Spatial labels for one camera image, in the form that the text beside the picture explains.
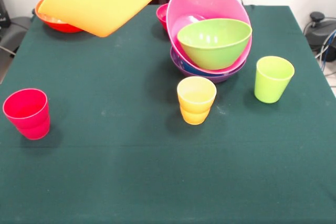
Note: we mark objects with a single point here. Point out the small blue bowl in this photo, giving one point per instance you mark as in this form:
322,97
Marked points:
190,69

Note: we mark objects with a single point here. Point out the lime green bowl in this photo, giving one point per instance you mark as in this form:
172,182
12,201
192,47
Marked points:
215,53

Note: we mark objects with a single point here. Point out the large pink bowl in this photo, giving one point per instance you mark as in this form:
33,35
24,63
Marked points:
189,3

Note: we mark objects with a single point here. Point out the large orange bowl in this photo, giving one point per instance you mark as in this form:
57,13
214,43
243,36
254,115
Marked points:
105,3

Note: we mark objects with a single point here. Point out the yellow cup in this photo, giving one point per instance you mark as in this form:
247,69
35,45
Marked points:
195,111

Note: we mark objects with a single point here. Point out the purple bowl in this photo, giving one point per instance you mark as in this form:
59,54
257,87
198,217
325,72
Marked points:
223,77

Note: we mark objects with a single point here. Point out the small red-pink bowl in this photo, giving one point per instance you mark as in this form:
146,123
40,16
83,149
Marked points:
161,15

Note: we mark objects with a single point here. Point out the dark green tablecloth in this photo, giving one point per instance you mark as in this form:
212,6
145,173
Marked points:
236,169

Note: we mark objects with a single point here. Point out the lime green cup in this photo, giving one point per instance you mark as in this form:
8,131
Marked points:
271,87

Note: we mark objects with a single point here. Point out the red-orange bowl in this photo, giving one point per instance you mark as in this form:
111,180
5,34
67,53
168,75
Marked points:
60,26

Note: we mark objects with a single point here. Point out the red-pink cup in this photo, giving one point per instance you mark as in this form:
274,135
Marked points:
29,119

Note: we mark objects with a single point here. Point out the black device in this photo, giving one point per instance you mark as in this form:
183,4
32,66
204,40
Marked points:
4,11

